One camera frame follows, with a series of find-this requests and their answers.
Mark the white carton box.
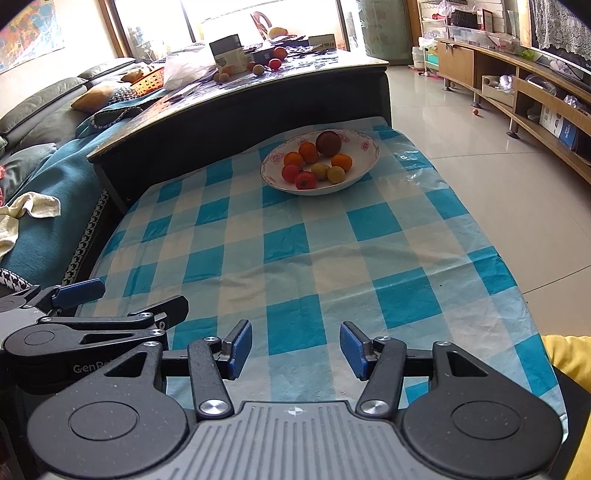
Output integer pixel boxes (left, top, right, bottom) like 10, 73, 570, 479
209, 34, 250, 75

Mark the beige towel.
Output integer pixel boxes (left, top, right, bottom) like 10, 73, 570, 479
0, 192, 62, 259

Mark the white plastic bag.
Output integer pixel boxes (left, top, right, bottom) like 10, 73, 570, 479
163, 50, 219, 91

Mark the black coffee table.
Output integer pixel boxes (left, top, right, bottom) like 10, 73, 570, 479
87, 51, 393, 215

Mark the person's yellow garment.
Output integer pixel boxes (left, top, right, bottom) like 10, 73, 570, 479
542, 334, 591, 480

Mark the wooden media cabinet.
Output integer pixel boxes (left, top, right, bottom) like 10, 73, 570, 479
436, 37, 591, 185

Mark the orange cushion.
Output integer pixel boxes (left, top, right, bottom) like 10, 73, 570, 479
71, 85, 117, 113

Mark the blue checked tablecloth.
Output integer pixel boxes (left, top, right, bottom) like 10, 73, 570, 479
88, 115, 571, 432

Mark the white printed box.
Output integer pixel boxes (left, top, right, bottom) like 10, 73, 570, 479
539, 105, 562, 136

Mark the dark purple tomato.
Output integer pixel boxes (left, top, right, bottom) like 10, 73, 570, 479
315, 130, 343, 155

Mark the black white patterned pillow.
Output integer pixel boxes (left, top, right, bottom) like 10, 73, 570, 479
110, 85, 140, 105

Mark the orange plastic basket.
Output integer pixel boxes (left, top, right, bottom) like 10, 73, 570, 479
130, 67, 166, 94

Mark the white floral plate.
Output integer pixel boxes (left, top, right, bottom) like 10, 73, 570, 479
260, 129, 380, 196

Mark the white storage rack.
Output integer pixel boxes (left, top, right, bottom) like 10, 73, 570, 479
417, 36, 440, 75

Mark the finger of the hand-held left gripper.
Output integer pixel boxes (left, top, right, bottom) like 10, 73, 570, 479
22, 278, 106, 319
46, 295, 190, 347

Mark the teal sofa cover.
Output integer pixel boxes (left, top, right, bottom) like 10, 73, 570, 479
0, 95, 155, 296

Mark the open cardboard box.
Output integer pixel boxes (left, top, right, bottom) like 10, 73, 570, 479
481, 75, 516, 108

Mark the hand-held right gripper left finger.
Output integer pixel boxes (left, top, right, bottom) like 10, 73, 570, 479
106, 319, 254, 419

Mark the white lace cloth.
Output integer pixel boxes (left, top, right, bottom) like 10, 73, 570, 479
530, 0, 591, 70

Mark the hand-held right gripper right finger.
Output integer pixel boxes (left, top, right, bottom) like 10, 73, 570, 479
339, 320, 490, 418

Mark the blue printed box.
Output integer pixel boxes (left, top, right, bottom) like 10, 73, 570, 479
558, 121, 579, 151

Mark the grey sofa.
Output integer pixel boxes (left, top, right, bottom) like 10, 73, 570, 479
0, 58, 139, 155

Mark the colourful wall painting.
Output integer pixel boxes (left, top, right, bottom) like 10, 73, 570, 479
0, 0, 66, 75

